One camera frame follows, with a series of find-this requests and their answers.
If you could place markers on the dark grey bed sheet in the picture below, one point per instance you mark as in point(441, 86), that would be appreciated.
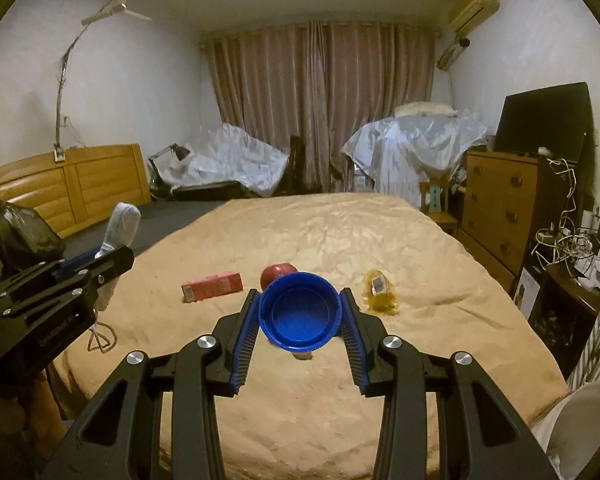
point(165, 217)

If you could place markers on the white plastic wrapper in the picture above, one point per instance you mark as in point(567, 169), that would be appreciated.
point(122, 225)

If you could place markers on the yellow plastic wrapper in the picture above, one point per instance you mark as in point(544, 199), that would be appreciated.
point(380, 297)

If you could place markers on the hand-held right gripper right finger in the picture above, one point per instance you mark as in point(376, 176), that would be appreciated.
point(353, 342)

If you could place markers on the white pillow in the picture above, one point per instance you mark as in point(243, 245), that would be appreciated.
point(425, 109)

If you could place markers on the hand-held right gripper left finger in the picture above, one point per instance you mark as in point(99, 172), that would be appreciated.
point(243, 336)

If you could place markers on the beige air conditioner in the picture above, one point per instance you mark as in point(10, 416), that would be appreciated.
point(475, 7)

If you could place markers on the wooden chest of drawers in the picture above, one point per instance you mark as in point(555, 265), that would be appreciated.
point(497, 200)

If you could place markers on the clear plastic dust cover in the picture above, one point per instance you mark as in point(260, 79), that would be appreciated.
point(410, 142)
point(235, 157)

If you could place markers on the black plastic bag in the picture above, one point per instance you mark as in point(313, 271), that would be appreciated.
point(20, 232)

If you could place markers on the blue plastic cap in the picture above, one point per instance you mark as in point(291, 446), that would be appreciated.
point(300, 310)

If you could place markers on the wooden headboard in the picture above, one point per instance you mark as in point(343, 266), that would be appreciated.
point(100, 185)

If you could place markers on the black television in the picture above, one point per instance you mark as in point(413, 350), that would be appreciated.
point(542, 117)

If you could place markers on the striped cloth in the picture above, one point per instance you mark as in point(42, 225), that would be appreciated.
point(595, 340)

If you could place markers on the dark wooden cabinet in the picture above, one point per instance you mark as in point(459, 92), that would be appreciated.
point(560, 315)

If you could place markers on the beige pipe cover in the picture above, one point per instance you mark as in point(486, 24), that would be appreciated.
point(450, 52)

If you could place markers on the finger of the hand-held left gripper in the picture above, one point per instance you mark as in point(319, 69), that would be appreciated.
point(115, 262)
point(77, 261)

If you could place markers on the wall socket box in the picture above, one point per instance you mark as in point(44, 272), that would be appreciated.
point(59, 153)

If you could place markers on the person's left hand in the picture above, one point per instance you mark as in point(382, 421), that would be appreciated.
point(32, 405)

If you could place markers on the red apple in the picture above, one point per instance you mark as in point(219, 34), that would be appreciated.
point(275, 275)

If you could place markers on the small wooden chair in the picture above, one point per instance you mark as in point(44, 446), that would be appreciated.
point(435, 199)

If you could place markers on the black desk lamp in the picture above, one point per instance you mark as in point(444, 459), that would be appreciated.
point(177, 151)

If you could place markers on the red carton box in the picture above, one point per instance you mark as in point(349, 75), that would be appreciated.
point(212, 286)

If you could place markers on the pink curtains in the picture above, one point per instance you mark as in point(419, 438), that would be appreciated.
point(320, 100)

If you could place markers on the white cardboard box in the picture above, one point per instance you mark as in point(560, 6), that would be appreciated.
point(524, 287)

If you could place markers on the white ceiling fan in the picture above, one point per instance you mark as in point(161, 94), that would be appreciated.
point(109, 10)

